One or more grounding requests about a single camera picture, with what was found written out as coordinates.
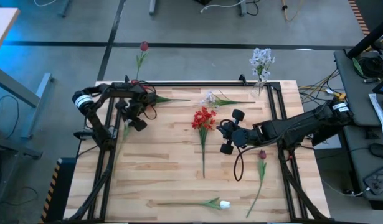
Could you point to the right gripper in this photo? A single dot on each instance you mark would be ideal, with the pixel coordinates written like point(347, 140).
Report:
point(242, 137)

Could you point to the grey side table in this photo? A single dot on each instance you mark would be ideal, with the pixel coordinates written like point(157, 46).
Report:
point(356, 168)
point(350, 93)

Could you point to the light wooden desk top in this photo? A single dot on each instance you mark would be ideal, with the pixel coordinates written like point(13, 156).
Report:
point(1, 28)

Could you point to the dark red tulip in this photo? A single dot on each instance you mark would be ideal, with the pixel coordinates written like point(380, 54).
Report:
point(262, 154)

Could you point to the red flower bunch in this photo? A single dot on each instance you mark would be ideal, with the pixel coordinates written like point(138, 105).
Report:
point(203, 119)
point(172, 100)

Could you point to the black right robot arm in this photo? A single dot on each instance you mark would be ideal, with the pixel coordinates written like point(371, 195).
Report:
point(291, 127)

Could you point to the bright red tulip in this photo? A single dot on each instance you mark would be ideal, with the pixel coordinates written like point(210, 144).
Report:
point(144, 46)

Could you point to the grey metal desk frame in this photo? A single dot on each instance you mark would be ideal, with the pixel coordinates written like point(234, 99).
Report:
point(10, 85)

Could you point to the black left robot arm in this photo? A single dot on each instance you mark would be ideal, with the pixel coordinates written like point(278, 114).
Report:
point(94, 121)

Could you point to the white paper sheet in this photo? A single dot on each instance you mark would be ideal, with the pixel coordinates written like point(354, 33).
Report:
point(379, 118)

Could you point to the black computer mouse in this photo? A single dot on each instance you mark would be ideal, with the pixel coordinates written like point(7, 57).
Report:
point(379, 151)

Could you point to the black diagonal stand bar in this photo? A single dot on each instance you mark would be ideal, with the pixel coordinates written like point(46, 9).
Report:
point(368, 39)

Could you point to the black aluminium table frame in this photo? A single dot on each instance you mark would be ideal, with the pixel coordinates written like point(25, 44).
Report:
point(194, 84)

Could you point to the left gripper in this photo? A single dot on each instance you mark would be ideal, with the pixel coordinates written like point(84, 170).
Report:
point(135, 107)

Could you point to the white flower bunch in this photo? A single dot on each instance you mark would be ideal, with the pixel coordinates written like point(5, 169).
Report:
point(228, 102)
point(261, 57)

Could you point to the black base with hazard stripes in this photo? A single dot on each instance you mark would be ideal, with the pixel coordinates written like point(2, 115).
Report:
point(66, 186)

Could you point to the clear glass vase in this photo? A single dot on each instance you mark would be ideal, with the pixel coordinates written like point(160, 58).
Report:
point(258, 90)

